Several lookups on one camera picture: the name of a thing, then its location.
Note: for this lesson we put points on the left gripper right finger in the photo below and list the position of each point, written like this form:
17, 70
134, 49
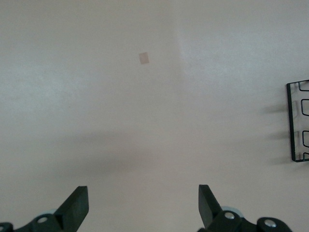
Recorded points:
210, 212

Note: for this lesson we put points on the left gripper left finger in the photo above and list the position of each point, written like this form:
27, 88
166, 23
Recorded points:
72, 212

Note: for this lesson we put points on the small square tape mark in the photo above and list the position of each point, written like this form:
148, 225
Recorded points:
144, 58

